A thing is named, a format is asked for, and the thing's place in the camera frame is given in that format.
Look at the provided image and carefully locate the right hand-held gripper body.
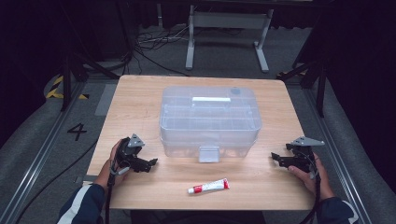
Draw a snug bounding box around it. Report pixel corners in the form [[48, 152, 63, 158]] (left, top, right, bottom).
[[285, 135, 326, 174]]

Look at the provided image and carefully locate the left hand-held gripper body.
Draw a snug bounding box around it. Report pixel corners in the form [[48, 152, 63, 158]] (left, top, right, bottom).
[[116, 133, 146, 172]]

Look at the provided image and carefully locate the red and white ointment tube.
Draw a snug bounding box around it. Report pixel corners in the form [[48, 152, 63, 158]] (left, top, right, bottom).
[[187, 177, 231, 195]]

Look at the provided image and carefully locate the clear plastic storage box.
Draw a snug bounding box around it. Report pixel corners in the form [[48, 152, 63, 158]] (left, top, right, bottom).
[[159, 86, 263, 163]]

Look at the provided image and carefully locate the person's left hand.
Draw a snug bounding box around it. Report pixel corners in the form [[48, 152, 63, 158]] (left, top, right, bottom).
[[94, 138, 132, 189]]

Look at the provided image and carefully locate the person's right hand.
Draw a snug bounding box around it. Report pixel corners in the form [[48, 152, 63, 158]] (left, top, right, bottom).
[[288, 152, 336, 201]]

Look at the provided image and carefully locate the small grey tape piece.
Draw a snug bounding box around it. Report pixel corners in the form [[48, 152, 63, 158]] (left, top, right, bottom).
[[74, 175, 94, 185]]

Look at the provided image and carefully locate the grey floor plate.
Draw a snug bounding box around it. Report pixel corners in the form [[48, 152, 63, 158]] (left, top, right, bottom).
[[94, 83, 119, 117]]

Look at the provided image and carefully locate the black metal stand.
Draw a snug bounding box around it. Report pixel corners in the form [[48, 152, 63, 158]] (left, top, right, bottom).
[[59, 50, 121, 112], [276, 60, 329, 119]]

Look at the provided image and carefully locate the yellow and black hazard tape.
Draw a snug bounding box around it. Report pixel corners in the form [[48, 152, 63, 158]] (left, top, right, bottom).
[[45, 75, 91, 101]]

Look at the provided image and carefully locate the metal floor rail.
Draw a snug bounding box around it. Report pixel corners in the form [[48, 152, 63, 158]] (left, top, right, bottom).
[[302, 88, 374, 224], [0, 79, 86, 224]]

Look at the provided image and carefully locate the right hand-held gripper cable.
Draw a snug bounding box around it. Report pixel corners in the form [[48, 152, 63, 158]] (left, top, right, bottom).
[[298, 151, 322, 224]]

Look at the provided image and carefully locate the hand-held gripper cable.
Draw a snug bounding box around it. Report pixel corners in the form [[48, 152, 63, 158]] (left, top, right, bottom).
[[298, 151, 322, 224], [104, 158, 131, 224]]

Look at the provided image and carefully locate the left hand-held gripper cable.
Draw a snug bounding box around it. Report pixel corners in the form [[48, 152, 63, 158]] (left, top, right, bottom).
[[104, 158, 131, 224]]

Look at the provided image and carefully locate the long black floor cable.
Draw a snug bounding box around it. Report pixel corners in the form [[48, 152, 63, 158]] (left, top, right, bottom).
[[14, 139, 99, 224]]

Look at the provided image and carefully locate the tangle of floor cables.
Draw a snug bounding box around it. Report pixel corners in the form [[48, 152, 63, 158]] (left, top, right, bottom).
[[134, 25, 191, 77]]

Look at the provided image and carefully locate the grey metal desk frame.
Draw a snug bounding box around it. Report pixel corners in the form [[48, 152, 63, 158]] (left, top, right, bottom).
[[185, 4, 275, 73]]

